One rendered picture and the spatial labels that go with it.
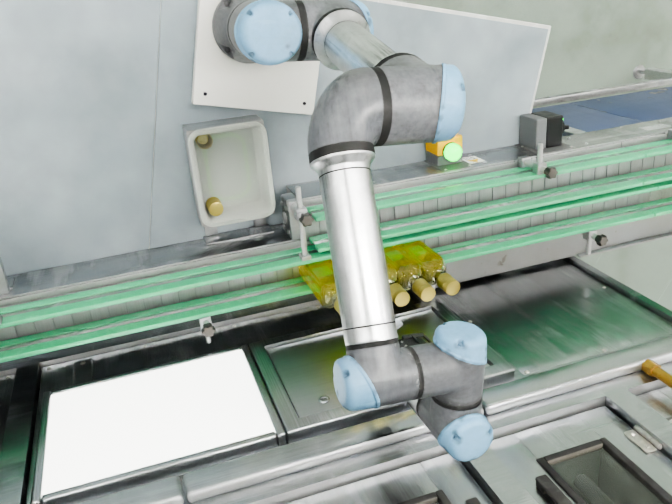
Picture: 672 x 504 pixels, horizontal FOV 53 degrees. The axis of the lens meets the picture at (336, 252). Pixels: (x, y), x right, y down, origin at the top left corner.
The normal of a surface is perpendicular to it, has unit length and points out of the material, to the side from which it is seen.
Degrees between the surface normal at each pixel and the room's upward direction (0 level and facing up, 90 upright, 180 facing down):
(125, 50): 0
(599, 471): 90
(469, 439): 1
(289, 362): 90
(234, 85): 0
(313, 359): 90
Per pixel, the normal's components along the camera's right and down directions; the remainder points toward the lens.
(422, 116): 0.31, 0.50
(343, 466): -0.08, -0.91
